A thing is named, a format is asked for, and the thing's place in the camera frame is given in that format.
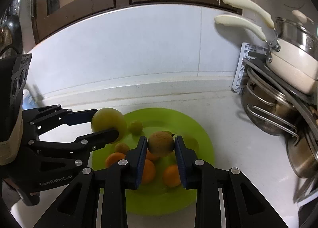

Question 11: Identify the green apple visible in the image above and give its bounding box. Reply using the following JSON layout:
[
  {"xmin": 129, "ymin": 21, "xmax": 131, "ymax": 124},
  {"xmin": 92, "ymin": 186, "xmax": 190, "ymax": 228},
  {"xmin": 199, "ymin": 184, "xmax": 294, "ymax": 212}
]
[{"xmin": 91, "ymin": 108, "xmax": 127, "ymax": 142}]

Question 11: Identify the small tan round fruit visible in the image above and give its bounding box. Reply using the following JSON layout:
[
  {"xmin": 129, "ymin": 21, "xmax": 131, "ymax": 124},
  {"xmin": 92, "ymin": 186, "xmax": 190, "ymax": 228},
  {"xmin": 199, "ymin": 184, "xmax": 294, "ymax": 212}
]
[{"xmin": 114, "ymin": 142, "xmax": 130, "ymax": 155}]

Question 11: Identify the orange mandarin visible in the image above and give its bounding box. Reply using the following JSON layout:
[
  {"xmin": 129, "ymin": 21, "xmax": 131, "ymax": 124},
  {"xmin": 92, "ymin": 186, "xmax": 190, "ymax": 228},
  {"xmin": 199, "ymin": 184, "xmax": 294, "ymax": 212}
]
[{"xmin": 162, "ymin": 164, "xmax": 181, "ymax": 188}]

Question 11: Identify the orange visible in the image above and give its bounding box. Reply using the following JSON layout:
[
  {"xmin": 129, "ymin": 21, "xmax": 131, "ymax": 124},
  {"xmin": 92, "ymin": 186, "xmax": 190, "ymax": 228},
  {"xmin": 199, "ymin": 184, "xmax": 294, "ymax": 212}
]
[{"xmin": 141, "ymin": 159, "xmax": 156, "ymax": 185}]

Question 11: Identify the brown round fruit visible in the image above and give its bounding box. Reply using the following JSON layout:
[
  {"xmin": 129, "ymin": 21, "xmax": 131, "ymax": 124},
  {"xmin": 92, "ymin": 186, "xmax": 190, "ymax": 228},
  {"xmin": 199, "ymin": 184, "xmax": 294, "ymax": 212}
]
[{"xmin": 148, "ymin": 131, "xmax": 174, "ymax": 157}]

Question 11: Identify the large dark orange tangerine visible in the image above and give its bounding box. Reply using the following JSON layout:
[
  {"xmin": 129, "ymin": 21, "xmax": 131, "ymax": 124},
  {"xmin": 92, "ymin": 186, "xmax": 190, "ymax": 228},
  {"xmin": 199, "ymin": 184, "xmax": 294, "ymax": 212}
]
[{"xmin": 105, "ymin": 152, "xmax": 126, "ymax": 168}]

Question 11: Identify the blue white bottle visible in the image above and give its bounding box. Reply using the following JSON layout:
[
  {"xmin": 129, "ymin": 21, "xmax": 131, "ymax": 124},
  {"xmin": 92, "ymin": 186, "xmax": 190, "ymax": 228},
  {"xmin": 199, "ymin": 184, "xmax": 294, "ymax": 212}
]
[{"xmin": 22, "ymin": 89, "xmax": 38, "ymax": 110}]

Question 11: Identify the small green fruit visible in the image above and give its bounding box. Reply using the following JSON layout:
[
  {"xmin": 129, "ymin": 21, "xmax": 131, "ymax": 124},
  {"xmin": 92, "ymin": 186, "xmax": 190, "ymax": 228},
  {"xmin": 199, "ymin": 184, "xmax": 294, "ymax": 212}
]
[{"xmin": 128, "ymin": 120, "xmax": 143, "ymax": 135}]

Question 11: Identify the small orange tangerine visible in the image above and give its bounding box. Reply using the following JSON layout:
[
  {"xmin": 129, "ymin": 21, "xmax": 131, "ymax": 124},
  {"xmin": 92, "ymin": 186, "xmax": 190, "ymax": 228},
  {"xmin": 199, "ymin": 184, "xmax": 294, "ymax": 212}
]
[{"xmin": 146, "ymin": 150, "xmax": 160, "ymax": 162}]

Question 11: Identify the green tomato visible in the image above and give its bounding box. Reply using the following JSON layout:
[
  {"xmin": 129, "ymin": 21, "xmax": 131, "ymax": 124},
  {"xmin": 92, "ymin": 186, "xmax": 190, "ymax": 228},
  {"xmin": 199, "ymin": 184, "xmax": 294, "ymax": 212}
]
[{"xmin": 182, "ymin": 135, "xmax": 199, "ymax": 153}]

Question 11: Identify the green plate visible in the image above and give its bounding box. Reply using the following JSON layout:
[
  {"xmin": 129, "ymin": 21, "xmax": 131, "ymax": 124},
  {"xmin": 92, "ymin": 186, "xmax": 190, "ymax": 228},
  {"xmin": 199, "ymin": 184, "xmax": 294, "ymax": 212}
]
[{"xmin": 92, "ymin": 108, "xmax": 214, "ymax": 216}]

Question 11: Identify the small steel pot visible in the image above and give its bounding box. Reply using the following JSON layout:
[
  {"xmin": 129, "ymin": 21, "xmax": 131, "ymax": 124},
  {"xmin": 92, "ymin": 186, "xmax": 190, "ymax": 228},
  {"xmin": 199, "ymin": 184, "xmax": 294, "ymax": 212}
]
[{"xmin": 287, "ymin": 129, "xmax": 317, "ymax": 178}]

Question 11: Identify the large steel pot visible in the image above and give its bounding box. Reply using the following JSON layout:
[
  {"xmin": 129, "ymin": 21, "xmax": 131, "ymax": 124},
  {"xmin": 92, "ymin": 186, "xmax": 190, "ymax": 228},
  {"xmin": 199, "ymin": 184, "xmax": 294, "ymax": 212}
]
[{"xmin": 241, "ymin": 67, "xmax": 299, "ymax": 136}]

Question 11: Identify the white metal pot rack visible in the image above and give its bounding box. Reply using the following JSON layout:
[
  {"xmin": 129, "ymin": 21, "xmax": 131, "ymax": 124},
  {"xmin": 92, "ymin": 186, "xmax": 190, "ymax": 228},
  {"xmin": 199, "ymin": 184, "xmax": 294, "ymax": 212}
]
[{"xmin": 232, "ymin": 42, "xmax": 317, "ymax": 207}]

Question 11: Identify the black round strainer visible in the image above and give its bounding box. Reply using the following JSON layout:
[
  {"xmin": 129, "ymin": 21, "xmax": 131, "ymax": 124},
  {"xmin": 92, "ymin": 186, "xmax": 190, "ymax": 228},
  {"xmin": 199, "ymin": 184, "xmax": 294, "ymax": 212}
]
[{"xmin": 1, "ymin": 0, "xmax": 23, "ymax": 52}]

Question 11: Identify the cream frying pan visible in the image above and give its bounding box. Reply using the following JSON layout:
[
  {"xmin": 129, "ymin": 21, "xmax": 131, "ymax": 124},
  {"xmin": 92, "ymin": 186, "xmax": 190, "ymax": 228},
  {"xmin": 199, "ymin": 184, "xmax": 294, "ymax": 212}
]
[{"xmin": 214, "ymin": 14, "xmax": 317, "ymax": 95}]

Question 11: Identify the steel lidded pot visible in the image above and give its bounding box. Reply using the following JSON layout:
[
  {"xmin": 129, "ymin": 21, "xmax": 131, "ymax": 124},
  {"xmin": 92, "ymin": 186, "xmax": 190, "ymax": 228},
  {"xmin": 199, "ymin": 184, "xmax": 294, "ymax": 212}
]
[{"xmin": 276, "ymin": 10, "xmax": 317, "ymax": 59}]

